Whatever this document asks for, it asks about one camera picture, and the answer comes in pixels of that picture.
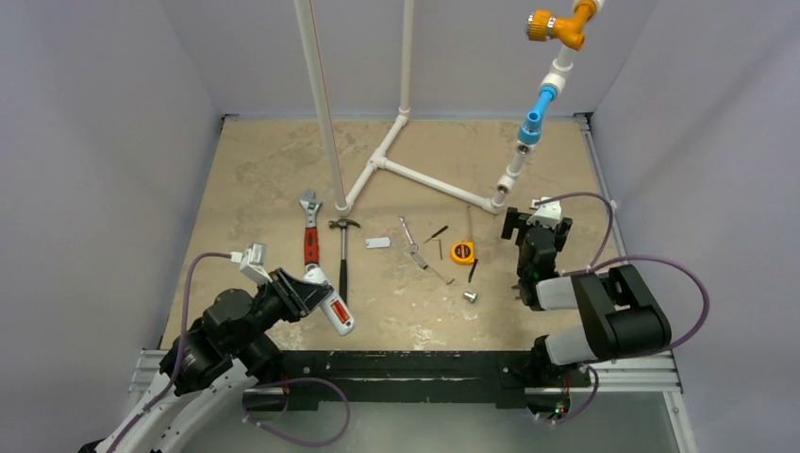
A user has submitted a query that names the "silver transceiver module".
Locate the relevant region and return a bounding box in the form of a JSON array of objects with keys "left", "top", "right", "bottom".
[{"left": 409, "top": 252, "right": 428, "bottom": 270}]

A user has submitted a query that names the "white pipe frame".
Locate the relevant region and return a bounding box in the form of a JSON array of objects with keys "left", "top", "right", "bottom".
[{"left": 293, "top": 0, "right": 589, "bottom": 216}]

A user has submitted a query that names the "small black screwdriver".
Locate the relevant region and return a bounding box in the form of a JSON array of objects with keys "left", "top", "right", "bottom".
[{"left": 423, "top": 225, "right": 449, "bottom": 243}]

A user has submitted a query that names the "yellow tape measure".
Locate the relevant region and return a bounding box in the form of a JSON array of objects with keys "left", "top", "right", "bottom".
[{"left": 450, "top": 241, "right": 475, "bottom": 265}]

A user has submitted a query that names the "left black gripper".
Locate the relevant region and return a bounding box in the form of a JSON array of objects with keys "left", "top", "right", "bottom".
[{"left": 229, "top": 266, "right": 332, "bottom": 352}]

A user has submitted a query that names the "red adjustable wrench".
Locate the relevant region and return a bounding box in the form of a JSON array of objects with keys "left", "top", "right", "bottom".
[{"left": 299, "top": 189, "right": 322, "bottom": 271}]

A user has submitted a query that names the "blue pipe fitting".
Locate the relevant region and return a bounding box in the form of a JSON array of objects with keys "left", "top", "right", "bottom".
[{"left": 517, "top": 86, "right": 558, "bottom": 145}]

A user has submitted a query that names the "orange pipe valve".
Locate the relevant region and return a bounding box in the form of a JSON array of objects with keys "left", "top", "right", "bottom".
[{"left": 525, "top": 0, "right": 605, "bottom": 51}]

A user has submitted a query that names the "silver metal fitting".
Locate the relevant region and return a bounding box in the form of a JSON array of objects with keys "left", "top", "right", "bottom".
[{"left": 462, "top": 291, "right": 478, "bottom": 304}]

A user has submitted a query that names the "small silver wrench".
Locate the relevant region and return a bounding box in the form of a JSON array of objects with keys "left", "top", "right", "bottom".
[{"left": 398, "top": 215, "right": 419, "bottom": 251}]

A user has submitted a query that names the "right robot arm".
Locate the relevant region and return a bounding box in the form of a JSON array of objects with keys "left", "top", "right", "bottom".
[{"left": 501, "top": 208, "right": 672, "bottom": 384}]

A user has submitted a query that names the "red battery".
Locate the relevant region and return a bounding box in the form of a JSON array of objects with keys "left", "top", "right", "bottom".
[{"left": 331, "top": 300, "right": 351, "bottom": 326}]

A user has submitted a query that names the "black handled hammer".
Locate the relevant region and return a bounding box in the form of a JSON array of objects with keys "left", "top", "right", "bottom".
[{"left": 328, "top": 218, "right": 361, "bottom": 304}]

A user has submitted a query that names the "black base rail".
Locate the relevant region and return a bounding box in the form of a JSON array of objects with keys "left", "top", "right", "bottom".
[{"left": 243, "top": 350, "right": 592, "bottom": 413}]

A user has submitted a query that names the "white remote control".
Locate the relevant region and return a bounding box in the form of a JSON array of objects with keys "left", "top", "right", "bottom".
[{"left": 303, "top": 266, "right": 357, "bottom": 336}]

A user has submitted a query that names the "white battery cover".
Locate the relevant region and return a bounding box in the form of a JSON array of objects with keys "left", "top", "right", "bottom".
[{"left": 365, "top": 237, "right": 392, "bottom": 249}]

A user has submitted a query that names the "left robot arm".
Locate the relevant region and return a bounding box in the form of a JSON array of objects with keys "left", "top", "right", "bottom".
[{"left": 81, "top": 268, "right": 355, "bottom": 452}]

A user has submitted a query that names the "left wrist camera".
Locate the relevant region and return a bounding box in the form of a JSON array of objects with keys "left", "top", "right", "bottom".
[{"left": 239, "top": 243, "right": 272, "bottom": 285}]

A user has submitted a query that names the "small black pen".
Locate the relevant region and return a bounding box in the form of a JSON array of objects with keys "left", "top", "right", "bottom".
[{"left": 467, "top": 259, "right": 479, "bottom": 283}]

